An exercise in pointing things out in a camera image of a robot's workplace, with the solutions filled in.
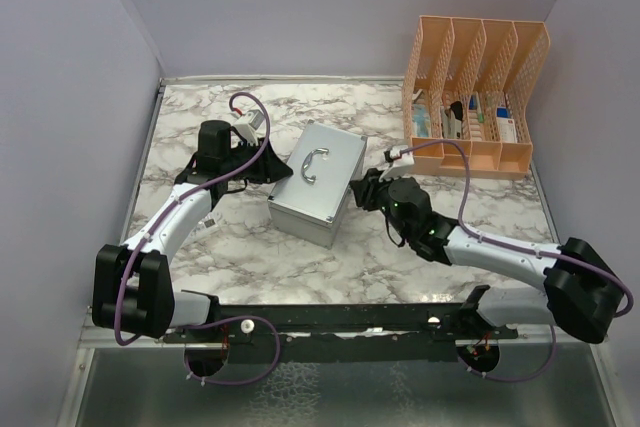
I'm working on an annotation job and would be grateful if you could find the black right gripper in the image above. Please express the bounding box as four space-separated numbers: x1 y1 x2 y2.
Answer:
351 166 411 239

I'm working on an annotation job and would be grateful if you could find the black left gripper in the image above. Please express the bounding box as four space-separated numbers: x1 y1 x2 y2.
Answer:
224 139 293 186

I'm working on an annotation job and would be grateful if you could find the grey metal first aid case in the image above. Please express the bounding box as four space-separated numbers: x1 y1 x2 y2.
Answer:
268 120 368 248

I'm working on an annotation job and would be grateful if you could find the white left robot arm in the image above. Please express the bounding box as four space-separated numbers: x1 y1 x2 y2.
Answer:
92 120 293 342

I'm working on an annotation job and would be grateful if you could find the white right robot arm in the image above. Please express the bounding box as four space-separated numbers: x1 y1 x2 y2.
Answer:
350 168 626 344

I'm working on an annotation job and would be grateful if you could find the clear printed leaflet packet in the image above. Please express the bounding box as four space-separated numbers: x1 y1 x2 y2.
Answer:
190 212 222 241

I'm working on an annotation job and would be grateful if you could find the peach plastic file organizer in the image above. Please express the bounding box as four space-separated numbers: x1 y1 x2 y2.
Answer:
402 16 551 180

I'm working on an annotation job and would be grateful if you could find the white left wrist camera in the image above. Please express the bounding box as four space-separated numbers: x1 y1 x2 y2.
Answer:
233 109 264 145

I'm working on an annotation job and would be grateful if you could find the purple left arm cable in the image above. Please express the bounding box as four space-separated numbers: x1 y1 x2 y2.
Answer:
114 91 272 346

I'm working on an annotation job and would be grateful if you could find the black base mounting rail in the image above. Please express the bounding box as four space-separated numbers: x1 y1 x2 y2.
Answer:
163 287 517 364

